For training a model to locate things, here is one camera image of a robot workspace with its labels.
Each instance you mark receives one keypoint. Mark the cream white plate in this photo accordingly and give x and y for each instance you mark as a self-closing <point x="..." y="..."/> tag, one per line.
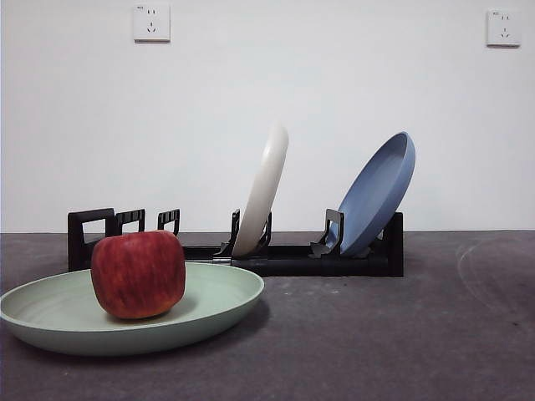
<point x="265" y="188"/>

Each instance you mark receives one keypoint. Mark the white wall socket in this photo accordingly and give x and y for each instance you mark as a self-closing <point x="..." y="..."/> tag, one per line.
<point x="151" y="23"/>
<point x="503" y="29"/>

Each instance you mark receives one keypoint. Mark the green plate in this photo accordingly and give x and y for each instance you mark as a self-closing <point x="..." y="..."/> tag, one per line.
<point x="50" y="330"/>

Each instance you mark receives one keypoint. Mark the black plate rack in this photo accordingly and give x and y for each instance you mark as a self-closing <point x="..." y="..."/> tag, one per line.
<point x="292" y="266"/>

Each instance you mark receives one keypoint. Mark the blue plate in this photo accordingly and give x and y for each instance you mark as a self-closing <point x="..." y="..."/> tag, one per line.
<point x="376" y="188"/>

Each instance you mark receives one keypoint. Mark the red apple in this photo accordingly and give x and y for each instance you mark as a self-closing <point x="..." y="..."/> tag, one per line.
<point x="138" y="275"/>

